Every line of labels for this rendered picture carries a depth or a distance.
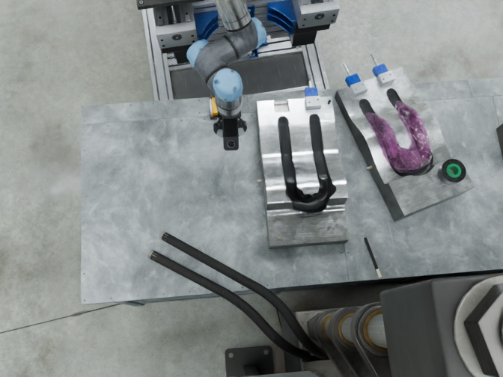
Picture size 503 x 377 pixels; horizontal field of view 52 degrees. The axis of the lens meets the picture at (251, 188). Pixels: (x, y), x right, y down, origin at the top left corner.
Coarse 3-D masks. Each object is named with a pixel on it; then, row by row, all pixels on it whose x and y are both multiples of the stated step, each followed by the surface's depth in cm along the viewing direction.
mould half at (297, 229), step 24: (264, 120) 175; (264, 144) 174; (336, 144) 174; (264, 168) 170; (312, 168) 169; (336, 168) 169; (264, 192) 173; (312, 192) 165; (336, 192) 165; (288, 216) 170; (312, 216) 170; (336, 216) 170; (288, 240) 168; (312, 240) 168; (336, 240) 168
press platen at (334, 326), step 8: (336, 312) 123; (344, 312) 120; (352, 312) 120; (336, 320) 120; (336, 328) 119; (336, 336) 119; (336, 344) 119; (344, 344) 118; (352, 344) 118; (344, 352) 118; (352, 352) 118; (344, 360) 122; (352, 360) 118; (360, 360) 118; (352, 368) 118; (360, 368) 118; (360, 376) 117; (368, 376) 117
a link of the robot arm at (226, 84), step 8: (216, 72) 136; (224, 72) 134; (232, 72) 135; (208, 80) 137; (216, 80) 134; (224, 80) 134; (232, 80) 134; (240, 80) 134; (216, 88) 133; (224, 88) 133; (232, 88) 133; (240, 88) 135; (216, 96) 138; (224, 96) 135; (232, 96) 135; (240, 96) 139; (224, 104) 139; (232, 104) 139
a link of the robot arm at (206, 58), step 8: (200, 40) 139; (216, 40) 140; (224, 40) 139; (192, 48) 138; (200, 48) 138; (208, 48) 138; (216, 48) 138; (224, 48) 138; (232, 48) 139; (192, 56) 139; (200, 56) 138; (208, 56) 137; (216, 56) 138; (224, 56) 138; (232, 56) 140; (192, 64) 140; (200, 64) 138; (208, 64) 137; (216, 64) 137; (224, 64) 138; (200, 72) 139; (208, 72) 137
